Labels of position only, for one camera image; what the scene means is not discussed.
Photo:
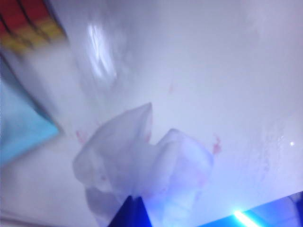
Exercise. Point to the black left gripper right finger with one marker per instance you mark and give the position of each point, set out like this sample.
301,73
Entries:
142,216

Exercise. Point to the white wet wipe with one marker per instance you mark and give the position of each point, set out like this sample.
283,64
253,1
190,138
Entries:
123,153

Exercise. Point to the Rubik's cube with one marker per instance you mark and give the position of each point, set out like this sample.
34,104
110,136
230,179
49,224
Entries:
26,21

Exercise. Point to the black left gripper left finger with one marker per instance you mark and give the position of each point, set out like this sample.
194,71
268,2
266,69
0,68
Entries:
127,215

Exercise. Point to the light blue wet wipes pack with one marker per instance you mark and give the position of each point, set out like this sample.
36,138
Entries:
21,127

